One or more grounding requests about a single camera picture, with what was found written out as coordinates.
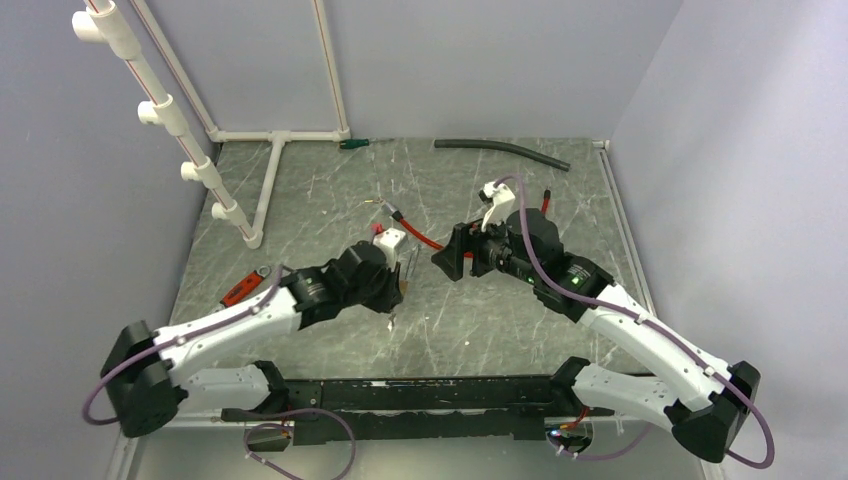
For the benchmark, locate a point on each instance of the white PVC pipe frame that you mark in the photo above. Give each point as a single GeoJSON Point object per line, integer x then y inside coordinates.
{"type": "Point", "coordinates": [102, 22]}

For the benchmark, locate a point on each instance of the red cable lock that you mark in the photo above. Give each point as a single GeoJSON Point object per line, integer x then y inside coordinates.
{"type": "Point", "coordinates": [398, 217]}

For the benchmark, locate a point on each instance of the brass padlock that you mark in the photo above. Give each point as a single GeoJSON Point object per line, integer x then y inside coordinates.
{"type": "Point", "coordinates": [409, 269]}

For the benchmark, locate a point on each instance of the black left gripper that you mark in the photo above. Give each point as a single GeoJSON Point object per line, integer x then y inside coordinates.
{"type": "Point", "coordinates": [391, 295]}

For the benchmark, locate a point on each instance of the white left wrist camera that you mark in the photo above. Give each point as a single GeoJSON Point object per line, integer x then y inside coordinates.
{"type": "Point", "coordinates": [389, 241]}

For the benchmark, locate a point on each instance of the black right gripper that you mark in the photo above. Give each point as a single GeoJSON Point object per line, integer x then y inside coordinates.
{"type": "Point", "coordinates": [452, 260]}

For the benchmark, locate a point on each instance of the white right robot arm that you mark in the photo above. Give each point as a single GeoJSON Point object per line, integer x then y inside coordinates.
{"type": "Point", "coordinates": [708, 433]}

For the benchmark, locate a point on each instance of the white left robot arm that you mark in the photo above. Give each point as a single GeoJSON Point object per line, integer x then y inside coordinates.
{"type": "Point", "coordinates": [151, 376]}

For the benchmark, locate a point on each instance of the aluminium frame rail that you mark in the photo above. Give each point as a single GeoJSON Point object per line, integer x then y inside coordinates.
{"type": "Point", "coordinates": [626, 225]}

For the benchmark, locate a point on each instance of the red adjustable wrench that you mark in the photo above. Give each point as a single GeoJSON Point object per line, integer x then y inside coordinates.
{"type": "Point", "coordinates": [245, 287]}

